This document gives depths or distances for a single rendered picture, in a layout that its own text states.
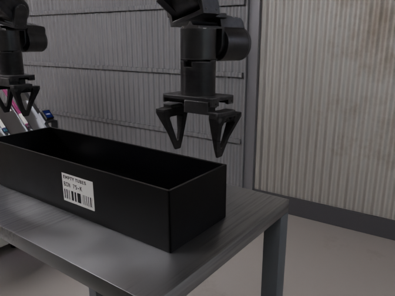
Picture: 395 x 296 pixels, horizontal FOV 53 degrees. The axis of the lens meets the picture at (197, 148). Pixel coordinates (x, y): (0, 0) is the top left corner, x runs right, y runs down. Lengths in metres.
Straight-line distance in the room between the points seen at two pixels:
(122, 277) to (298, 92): 2.07
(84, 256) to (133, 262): 0.09
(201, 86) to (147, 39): 2.47
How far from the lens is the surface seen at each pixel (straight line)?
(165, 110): 0.66
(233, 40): 0.66
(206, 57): 0.62
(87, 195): 0.79
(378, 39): 2.43
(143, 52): 3.11
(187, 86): 0.63
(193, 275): 0.63
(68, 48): 3.74
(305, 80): 2.53
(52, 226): 0.81
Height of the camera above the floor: 1.15
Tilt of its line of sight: 16 degrees down
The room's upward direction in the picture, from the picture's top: straight up
